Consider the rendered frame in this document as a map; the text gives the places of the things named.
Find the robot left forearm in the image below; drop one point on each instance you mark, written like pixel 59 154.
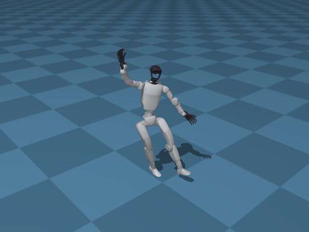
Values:
pixel 179 109

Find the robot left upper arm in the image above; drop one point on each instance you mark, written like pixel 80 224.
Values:
pixel 169 95

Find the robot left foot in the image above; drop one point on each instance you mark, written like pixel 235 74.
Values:
pixel 183 172

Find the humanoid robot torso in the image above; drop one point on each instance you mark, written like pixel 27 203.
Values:
pixel 150 97

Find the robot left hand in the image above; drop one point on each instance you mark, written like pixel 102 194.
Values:
pixel 190 117

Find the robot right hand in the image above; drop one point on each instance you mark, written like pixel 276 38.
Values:
pixel 121 58

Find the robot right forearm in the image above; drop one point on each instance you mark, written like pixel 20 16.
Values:
pixel 123 73

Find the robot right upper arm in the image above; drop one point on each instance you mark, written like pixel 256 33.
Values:
pixel 138 84

